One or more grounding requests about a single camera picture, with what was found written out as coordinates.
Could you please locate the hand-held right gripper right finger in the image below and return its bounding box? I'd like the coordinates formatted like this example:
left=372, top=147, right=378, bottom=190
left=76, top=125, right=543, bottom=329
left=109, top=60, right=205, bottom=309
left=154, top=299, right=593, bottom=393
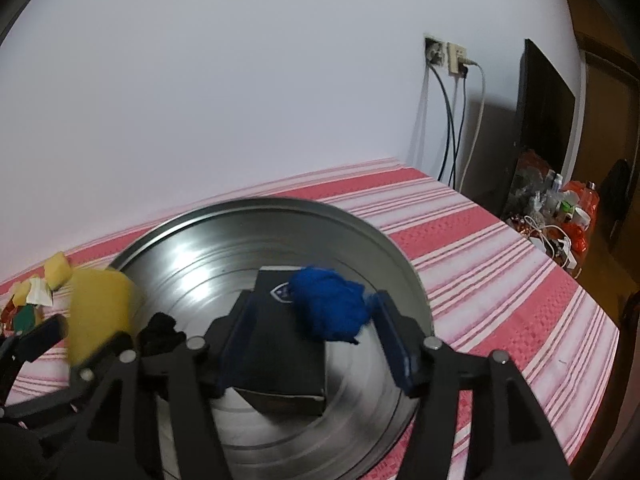
left=374, top=290, right=573, bottom=480

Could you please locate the blue cloth ball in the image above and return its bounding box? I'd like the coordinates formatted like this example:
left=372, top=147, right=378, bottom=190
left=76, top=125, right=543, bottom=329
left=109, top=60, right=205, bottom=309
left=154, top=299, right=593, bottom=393
left=290, top=266, right=373, bottom=345

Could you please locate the beige wall socket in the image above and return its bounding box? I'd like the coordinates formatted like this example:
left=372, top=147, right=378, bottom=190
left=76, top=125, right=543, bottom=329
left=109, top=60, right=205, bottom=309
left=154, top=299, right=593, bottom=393
left=446, top=42, right=468, bottom=76

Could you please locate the dark power cable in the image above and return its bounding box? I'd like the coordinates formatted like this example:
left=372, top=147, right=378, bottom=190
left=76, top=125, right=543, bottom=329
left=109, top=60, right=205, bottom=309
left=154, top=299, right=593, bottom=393
left=429, top=57, right=453, bottom=182
left=451, top=67, right=469, bottom=187

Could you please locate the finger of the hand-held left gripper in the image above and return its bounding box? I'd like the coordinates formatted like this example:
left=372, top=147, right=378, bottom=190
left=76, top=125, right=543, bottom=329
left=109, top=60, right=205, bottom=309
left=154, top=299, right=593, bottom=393
left=0, top=314, right=70, bottom=401
left=0, top=334, right=136, bottom=419

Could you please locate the black box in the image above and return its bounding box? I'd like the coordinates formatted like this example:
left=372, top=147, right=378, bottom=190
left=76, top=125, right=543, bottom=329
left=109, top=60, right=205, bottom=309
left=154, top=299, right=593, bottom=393
left=232, top=266, right=328, bottom=417

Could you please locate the cluster of small bottles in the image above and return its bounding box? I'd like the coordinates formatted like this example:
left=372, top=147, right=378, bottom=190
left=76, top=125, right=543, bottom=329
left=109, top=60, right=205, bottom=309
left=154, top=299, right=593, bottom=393
left=505, top=150, right=576, bottom=233

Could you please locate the white paper scrap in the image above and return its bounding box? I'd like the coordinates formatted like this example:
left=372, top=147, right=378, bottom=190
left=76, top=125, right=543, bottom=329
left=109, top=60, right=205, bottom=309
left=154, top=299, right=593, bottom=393
left=26, top=280, right=55, bottom=306

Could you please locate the round metal tray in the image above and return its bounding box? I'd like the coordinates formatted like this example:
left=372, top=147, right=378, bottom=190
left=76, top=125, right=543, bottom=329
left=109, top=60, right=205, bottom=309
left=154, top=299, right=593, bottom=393
left=107, top=199, right=433, bottom=480

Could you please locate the wooden door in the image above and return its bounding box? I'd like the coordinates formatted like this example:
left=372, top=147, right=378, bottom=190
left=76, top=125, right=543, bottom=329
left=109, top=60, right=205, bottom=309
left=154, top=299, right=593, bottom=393
left=565, top=0, right=640, bottom=311

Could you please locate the large yellow sponge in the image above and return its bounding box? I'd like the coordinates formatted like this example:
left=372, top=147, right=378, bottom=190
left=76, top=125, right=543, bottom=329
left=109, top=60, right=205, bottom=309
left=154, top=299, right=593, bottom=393
left=67, top=267, right=143, bottom=366

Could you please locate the green packet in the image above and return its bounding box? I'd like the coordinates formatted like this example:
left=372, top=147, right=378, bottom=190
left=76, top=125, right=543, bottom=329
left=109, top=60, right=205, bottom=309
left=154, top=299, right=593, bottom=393
left=14, top=305, right=43, bottom=333

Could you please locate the orange plastic bag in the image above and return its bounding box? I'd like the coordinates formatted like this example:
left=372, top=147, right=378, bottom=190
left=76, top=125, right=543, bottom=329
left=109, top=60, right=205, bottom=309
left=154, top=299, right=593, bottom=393
left=560, top=180, right=599, bottom=256

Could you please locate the white power cable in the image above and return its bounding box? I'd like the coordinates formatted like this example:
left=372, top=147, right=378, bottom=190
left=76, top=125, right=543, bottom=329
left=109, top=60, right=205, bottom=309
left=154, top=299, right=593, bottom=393
left=459, top=60, right=487, bottom=192

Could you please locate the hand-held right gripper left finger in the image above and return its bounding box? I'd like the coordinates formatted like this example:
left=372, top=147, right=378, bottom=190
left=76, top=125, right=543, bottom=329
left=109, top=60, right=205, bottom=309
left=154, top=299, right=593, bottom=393
left=47, top=290, right=261, bottom=480

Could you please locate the white charger cable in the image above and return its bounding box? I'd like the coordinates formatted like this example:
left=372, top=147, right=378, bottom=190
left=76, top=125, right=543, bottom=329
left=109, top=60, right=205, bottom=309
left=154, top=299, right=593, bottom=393
left=522, top=215, right=578, bottom=273

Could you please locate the black flat screen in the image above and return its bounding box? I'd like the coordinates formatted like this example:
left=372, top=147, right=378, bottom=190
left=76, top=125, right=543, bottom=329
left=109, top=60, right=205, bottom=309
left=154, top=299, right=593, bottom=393
left=500, top=38, right=576, bottom=221

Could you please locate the grey wall socket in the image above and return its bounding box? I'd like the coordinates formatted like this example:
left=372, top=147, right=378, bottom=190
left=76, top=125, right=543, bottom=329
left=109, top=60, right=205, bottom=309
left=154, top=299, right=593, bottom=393
left=424, top=35, right=447, bottom=68

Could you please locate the black cloth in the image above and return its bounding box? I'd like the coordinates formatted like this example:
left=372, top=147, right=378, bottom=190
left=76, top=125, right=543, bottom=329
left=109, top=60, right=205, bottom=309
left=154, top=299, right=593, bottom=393
left=137, top=312, right=188, bottom=356

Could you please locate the small yellow sponge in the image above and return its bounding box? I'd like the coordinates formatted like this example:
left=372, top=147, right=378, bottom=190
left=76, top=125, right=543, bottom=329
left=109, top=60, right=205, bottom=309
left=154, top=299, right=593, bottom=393
left=44, top=252, right=73, bottom=291

